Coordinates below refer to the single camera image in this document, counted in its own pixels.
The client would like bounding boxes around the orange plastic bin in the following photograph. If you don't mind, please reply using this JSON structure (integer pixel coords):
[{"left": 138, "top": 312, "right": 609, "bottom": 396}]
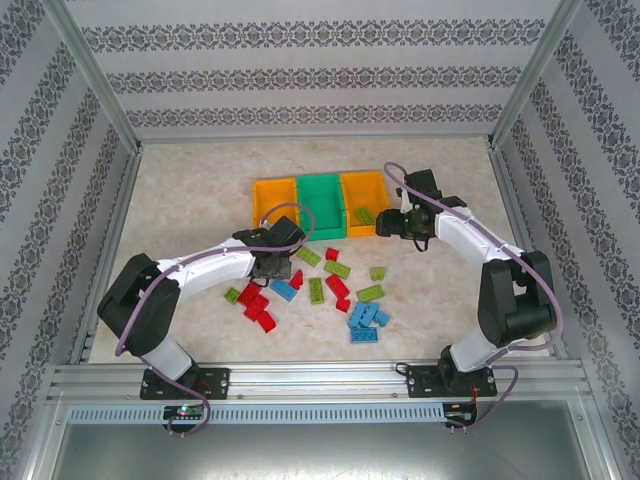
[
  {"left": 339, "top": 170, "right": 392, "bottom": 238},
  {"left": 252, "top": 175, "right": 301, "bottom": 231}
]

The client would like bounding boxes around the green plastic bin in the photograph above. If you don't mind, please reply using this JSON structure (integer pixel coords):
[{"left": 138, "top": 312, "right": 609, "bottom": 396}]
[{"left": 295, "top": 172, "right": 347, "bottom": 240}]

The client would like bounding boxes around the long blue lego brick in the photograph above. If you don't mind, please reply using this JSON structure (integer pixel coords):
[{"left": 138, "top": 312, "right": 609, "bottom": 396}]
[{"left": 348, "top": 299, "right": 374, "bottom": 329}]

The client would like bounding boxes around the grey sheet metal panel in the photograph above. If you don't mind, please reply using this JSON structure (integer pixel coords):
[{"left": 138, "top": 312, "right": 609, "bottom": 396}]
[{"left": 29, "top": 422, "right": 616, "bottom": 480}]

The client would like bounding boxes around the aluminium side rail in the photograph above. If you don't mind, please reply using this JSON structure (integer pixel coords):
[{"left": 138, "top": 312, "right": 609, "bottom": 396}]
[
  {"left": 487, "top": 139, "right": 570, "bottom": 361},
  {"left": 67, "top": 144, "right": 146, "bottom": 366}
]

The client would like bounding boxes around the aluminium mounting rail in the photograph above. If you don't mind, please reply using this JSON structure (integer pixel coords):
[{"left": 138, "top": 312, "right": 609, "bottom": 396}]
[{"left": 47, "top": 360, "right": 596, "bottom": 404}]

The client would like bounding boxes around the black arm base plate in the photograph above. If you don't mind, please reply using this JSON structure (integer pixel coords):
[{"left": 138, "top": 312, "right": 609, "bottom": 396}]
[
  {"left": 140, "top": 367, "right": 232, "bottom": 401},
  {"left": 405, "top": 364, "right": 499, "bottom": 400}
]

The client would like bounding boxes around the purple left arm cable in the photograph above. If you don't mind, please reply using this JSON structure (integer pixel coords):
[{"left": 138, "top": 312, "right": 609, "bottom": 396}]
[{"left": 115, "top": 202, "right": 316, "bottom": 439}]

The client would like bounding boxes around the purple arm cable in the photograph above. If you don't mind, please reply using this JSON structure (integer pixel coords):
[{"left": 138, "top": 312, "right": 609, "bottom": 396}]
[
  {"left": 115, "top": 202, "right": 316, "bottom": 439},
  {"left": 382, "top": 160, "right": 564, "bottom": 434}
]

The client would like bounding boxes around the grey slotted cable duct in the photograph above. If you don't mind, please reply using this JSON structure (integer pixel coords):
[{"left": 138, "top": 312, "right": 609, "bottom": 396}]
[{"left": 67, "top": 403, "right": 446, "bottom": 425}]

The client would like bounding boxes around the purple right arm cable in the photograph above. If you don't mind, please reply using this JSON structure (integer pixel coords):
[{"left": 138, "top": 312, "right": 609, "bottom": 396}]
[{"left": 382, "top": 160, "right": 564, "bottom": 434}]

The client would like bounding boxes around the aluminium frame post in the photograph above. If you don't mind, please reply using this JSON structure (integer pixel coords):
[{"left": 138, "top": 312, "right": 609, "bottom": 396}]
[
  {"left": 42, "top": 0, "right": 146, "bottom": 154},
  {"left": 487, "top": 0, "right": 586, "bottom": 151}
]

